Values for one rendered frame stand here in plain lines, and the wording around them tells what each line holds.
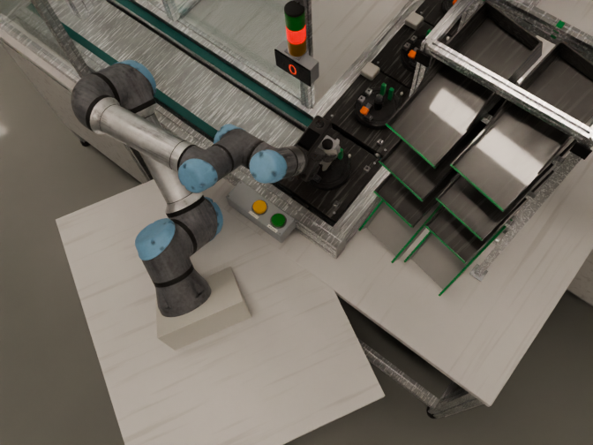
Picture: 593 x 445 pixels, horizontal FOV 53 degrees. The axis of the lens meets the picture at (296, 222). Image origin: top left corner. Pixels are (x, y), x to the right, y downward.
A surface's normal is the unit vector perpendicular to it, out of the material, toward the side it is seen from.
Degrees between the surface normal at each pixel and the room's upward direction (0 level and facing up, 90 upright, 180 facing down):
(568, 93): 25
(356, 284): 0
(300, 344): 0
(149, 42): 0
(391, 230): 45
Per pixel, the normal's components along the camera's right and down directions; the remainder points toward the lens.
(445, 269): -0.56, 0.18
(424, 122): -0.36, -0.07
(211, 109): -0.04, -0.36
